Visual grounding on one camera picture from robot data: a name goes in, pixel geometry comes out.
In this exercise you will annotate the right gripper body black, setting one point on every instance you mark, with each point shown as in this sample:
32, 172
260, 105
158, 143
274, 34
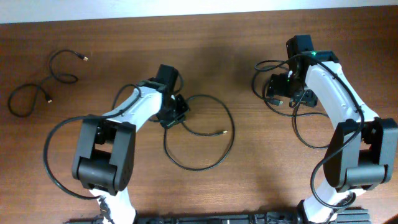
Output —
282, 84

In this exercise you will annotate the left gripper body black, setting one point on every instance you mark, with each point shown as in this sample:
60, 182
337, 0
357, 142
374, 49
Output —
176, 111

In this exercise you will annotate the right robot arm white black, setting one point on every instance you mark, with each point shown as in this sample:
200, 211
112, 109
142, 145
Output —
360, 155

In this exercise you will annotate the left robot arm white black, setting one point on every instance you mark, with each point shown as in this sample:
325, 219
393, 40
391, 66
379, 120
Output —
104, 157

